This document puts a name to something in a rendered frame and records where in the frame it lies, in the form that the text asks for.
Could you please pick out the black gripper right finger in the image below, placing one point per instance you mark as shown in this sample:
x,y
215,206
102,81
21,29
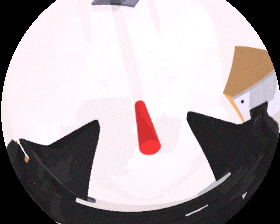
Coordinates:
x,y
221,141

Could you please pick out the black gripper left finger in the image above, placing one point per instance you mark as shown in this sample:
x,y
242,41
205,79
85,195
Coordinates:
x,y
70,158

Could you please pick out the red peg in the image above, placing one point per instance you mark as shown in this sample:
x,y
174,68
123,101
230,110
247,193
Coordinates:
x,y
146,132

